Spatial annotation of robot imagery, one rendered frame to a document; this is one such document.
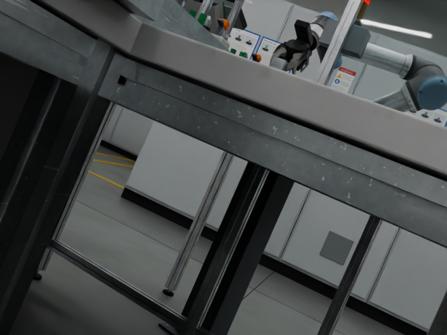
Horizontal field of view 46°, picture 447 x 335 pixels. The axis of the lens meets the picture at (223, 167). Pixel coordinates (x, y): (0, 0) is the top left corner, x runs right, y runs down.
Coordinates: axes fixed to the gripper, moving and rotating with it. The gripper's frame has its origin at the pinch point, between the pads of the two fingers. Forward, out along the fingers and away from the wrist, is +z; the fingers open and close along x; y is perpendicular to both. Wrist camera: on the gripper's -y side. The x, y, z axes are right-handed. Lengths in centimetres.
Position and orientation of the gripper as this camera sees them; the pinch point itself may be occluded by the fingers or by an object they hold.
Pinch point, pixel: (280, 64)
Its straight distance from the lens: 167.0
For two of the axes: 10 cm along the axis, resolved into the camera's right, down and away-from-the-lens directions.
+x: -8.3, -3.8, 4.0
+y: 0.2, 7.0, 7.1
